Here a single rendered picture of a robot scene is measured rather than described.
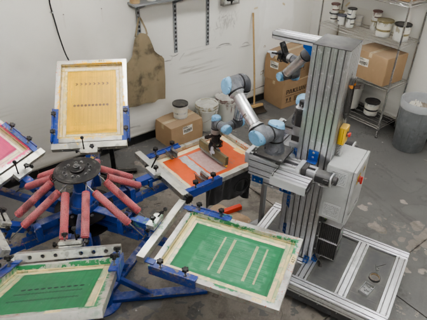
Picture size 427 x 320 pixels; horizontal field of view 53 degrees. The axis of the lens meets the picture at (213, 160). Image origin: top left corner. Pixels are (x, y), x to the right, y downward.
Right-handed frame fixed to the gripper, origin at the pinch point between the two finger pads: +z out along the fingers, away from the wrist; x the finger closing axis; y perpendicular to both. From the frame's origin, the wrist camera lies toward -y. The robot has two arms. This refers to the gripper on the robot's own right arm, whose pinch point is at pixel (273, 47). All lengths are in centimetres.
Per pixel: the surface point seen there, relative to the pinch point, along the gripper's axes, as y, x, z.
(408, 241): 178, 62, -122
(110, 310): 140, -206, -48
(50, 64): 20, -155, 168
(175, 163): 57, -115, -16
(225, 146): 64, -66, -16
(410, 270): 174, 33, -146
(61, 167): 10, -198, -30
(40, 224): 36, -224, -42
